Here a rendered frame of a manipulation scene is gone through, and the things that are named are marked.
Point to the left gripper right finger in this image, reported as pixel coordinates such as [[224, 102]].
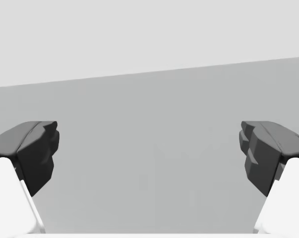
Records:
[[268, 158]]

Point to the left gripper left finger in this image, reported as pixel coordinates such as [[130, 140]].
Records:
[[27, 158]]

